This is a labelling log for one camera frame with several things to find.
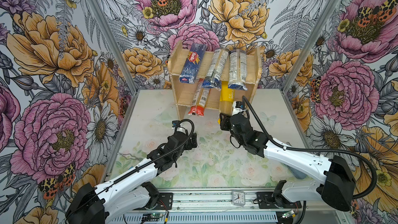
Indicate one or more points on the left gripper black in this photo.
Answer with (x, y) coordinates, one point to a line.
(193, 145)

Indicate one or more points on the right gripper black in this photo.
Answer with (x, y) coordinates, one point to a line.
(224, 122)

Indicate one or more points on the yellow spaghetti bag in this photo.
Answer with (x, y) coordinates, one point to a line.
(226, 99)

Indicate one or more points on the red spaghetti bag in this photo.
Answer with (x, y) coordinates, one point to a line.
(199, 101)

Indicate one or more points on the blue-end spaghetti bag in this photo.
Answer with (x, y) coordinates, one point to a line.
(238, 70)
(213, 76)

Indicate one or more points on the blue Barilla spaghetti box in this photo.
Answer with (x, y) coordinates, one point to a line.
(192, 64)

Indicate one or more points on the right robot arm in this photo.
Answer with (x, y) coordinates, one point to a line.
(332, 180)

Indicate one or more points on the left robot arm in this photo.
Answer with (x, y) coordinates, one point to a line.
(133, 189)

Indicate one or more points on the wooden two-tier shelf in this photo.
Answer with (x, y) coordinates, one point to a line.
(184, 93)

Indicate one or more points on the green circuit board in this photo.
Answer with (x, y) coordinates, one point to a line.
(152, 217)

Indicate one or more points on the small white clock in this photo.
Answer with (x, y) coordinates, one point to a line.
(238, 198)

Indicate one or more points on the grey blue flat pad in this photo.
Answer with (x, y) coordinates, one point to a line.
(297, 174)

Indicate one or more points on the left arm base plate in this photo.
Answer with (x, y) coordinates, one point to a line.
(161, 201)

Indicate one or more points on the aluminium front rail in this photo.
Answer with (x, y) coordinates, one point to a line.
(214, 206)

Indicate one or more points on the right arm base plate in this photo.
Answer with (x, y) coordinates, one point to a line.
(266, 200)

